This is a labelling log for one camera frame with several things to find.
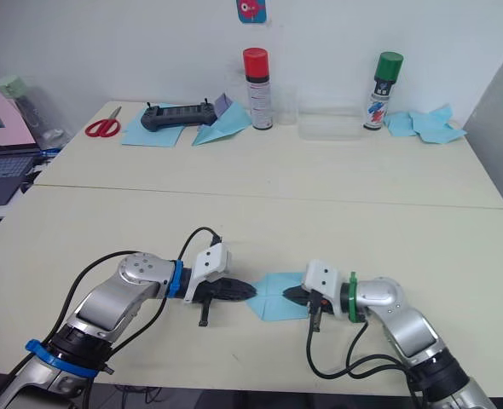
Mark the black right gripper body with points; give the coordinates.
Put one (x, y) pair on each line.
(317, 304)

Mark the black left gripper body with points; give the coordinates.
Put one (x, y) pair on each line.
(213, 292)

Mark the light blue paper sheet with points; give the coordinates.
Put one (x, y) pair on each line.
(273, 304)
(439, 125)
(400, 124)
(149, 137)

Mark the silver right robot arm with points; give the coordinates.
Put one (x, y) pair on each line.
(409, 328)

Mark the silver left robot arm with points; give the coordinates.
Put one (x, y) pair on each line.
(106, 302)

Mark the light blue paper airplane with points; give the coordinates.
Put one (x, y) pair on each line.
(221, 130)

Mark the flat light blue paper sheet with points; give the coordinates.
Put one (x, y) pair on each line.
(149, 137)

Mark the purple folded paper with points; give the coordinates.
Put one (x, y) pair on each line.
(223, 104)

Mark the crumpled light blue paper sheet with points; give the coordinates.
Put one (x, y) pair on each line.
(400, 124)
(439, 125)

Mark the blue left wrist clamp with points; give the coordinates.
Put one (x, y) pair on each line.
(175, 279)

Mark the clear plastic tray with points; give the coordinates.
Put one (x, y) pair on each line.
(330, 125)

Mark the black handheld controller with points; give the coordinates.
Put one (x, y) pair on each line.
(177, 116)

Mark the clear plastic cup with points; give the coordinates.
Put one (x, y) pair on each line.
(289, 108)

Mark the red capped spray can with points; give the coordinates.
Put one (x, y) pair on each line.
(260, 93)

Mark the green capped spray can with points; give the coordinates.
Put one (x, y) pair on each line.
(379, 98)

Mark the grey partition panel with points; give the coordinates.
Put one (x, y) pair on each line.
(498, 140)

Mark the clear bottle with green lid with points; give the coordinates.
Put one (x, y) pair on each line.
(34, 111)

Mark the open laptop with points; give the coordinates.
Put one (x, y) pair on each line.
(4, 140)

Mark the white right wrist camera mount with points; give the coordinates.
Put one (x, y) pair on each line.
(324, 279)

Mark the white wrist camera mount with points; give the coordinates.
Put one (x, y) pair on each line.
(324, 279)
(211, 262)

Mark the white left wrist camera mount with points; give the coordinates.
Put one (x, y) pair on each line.
(211, 262)

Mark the blue wall sticker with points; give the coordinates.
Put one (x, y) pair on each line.
(251, 10)

